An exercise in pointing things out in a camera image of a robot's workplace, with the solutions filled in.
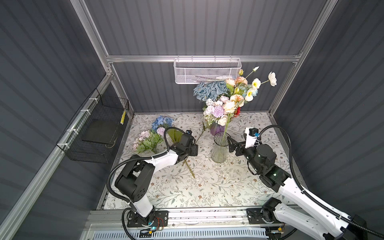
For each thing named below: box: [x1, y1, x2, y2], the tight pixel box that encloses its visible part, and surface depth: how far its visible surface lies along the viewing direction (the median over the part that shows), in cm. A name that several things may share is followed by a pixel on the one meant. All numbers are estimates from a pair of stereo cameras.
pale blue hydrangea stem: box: [193, 80, 229, 102], surface depth 84 cm
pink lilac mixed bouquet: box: [132, 127, 166, 154], surface depth 96 cm
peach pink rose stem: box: [234, 69, 248, 87], surface depth 86 cm
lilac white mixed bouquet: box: [203, 95, 236, 127], surface depth 80 cm
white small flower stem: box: [240, 66, 277, 102], surface depth 69 cm
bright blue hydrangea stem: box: [152, 115, 184, 143], surface depth 104 cm
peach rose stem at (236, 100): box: [224, 94, 245, 142], surface depth 75 cm
